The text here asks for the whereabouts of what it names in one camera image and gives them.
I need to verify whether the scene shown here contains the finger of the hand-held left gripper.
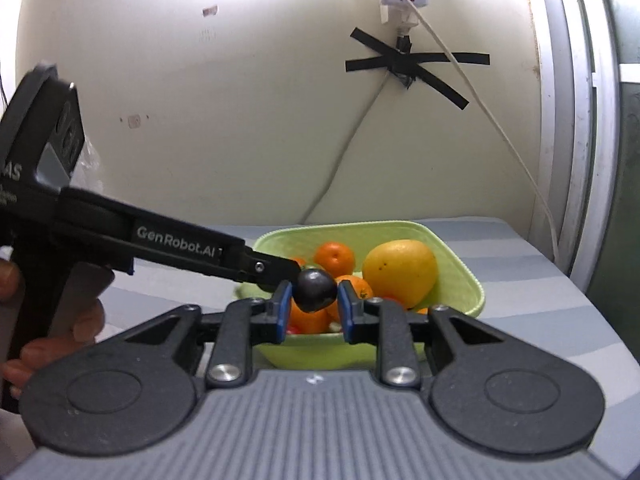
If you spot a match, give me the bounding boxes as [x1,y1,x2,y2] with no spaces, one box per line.
[60,187,302,295]

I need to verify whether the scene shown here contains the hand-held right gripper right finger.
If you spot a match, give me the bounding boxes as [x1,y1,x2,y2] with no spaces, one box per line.
[336,280,508,390]

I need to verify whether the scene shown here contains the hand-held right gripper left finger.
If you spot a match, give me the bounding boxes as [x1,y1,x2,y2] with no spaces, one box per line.
[120,280,294,390]

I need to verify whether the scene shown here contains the small orange mandarin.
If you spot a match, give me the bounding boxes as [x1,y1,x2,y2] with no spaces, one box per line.
[334,274,375,302]

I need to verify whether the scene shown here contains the dark purple tomato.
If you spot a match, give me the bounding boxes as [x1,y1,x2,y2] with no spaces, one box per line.
[292,268,339,314]

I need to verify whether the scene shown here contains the large orange mandarin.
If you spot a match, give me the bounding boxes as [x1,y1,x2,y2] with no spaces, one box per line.
[313,242,356,277]

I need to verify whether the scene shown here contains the large yellow citrus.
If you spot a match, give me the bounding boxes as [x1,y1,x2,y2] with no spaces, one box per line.
[362,240,439,310]

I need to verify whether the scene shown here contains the green plastic basket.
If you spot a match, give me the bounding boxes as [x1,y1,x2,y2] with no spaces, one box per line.
[239,220,487,368]

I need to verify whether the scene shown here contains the person's left hand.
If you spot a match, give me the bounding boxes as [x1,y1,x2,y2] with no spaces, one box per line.
[0,259,107,403]

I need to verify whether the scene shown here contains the clear plastic bag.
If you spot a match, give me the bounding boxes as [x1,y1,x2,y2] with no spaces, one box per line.
[70,139,103,198]

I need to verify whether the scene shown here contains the striped bed sheet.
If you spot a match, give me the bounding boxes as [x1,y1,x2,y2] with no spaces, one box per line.
[95,215,640,480]

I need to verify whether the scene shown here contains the black tape cross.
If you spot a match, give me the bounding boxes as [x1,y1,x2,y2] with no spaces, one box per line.
[345,27,491,111]

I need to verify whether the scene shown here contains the grey cable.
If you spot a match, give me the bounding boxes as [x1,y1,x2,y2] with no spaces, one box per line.
[300,67,401,224]

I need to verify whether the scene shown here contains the white cable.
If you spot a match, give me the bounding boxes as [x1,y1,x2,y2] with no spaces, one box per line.
[407,2,560,263]

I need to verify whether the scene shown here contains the white window frame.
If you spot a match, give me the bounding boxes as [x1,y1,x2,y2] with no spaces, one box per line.
[520,0,640,301]

